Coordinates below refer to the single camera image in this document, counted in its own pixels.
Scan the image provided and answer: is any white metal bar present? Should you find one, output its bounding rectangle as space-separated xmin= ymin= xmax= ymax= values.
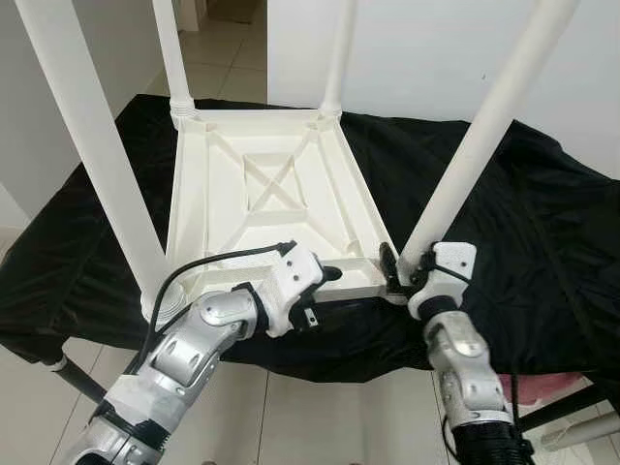
xmin=538 ymin=412 xmax=620 ymax=452

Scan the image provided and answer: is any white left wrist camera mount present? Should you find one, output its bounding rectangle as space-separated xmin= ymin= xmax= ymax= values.
xmin=260 ymin=242 xmax=326 ymax=338

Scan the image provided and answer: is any black fabric table cover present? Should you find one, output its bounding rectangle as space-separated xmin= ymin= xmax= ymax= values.
xmin=0 ymin=94 xmax=620 ymax=385

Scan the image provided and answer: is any pink plastic stool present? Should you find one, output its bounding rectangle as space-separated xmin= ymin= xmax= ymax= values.
xmin=499 ymin=373 xmax=584 ymax=404

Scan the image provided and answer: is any white plastic table leg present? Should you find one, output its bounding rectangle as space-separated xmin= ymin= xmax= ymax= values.
xmin=320 ymin=0 xmax=358 ymax=118
xmin=153 ymin=0 xmax=201 ymax=123
xmin=397 ymin=0 xmax=583 ymax=279
xmin=15 ymin=0 xmax=182 ymax=323

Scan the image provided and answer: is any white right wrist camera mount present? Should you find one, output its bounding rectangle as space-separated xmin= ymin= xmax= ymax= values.
xmin=407 ymin=242 xmax=479 ymax=322

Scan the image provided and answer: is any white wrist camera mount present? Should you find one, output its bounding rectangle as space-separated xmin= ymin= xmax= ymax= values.
xmin=260 ymin=242 xmax=326 ymax=338
xmin=407 ymin=242 xmax=479 ymax=322

